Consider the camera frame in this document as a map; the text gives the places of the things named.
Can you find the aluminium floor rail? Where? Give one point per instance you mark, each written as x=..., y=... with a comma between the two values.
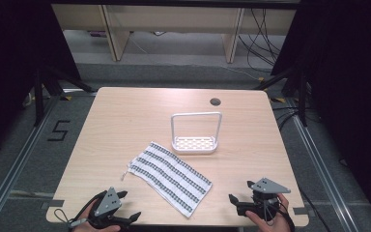
x=16, y=164
x=323, y=174

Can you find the grey tape strip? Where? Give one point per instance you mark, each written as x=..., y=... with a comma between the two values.
x=300, y=211
x=53, y=203

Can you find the white striped dish towel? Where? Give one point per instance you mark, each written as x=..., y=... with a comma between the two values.
x=174, y=179

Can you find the dark curtain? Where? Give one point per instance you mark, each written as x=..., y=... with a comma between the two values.
x=351, y=80
x=16, y=64

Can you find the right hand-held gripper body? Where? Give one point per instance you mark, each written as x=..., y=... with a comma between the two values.
x=267, y=186

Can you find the black metal stand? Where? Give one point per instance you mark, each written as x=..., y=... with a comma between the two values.
x=39, y=96
x=303, y=96

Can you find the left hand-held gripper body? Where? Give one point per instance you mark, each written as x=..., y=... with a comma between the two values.
x=108, y=202

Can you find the person's left hand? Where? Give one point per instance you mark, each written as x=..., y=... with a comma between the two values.
x=87, y=228

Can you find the person's right hand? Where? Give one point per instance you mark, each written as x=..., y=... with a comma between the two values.
x=275, y=226

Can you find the beige wooden desk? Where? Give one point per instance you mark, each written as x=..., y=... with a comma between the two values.
x=174, y=17

